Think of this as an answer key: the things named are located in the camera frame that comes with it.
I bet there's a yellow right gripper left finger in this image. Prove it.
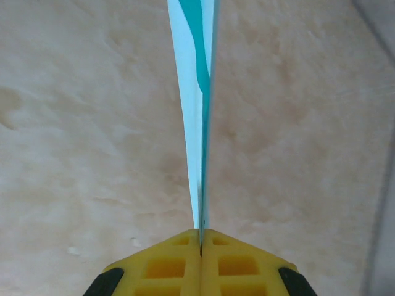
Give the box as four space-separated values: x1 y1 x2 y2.
83 229 202 296

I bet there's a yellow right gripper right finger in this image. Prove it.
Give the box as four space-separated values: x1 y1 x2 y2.
201 229 318 296

